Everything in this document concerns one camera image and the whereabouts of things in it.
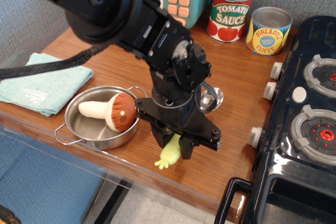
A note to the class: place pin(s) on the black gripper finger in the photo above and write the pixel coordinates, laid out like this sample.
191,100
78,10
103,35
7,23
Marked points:
187,144
162,133

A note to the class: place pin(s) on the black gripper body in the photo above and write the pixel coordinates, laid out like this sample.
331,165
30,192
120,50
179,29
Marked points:
182,115

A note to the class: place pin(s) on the light teal folded cloth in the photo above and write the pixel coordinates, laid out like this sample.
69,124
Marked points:
45,93

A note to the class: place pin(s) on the small steel pot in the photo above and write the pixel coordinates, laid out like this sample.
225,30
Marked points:
86,117

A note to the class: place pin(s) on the plush brown mushroom toy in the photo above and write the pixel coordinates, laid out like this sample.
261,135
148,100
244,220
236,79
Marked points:
119,112

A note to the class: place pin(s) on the pineapple slices can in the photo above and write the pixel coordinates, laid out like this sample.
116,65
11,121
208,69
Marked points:
268,30

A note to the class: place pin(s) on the black toy stove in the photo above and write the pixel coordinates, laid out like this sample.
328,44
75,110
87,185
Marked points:
294,168

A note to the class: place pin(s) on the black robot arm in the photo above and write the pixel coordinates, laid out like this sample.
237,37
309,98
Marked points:
178,65

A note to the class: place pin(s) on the tomato sauce can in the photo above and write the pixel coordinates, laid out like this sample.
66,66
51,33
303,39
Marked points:
227,19

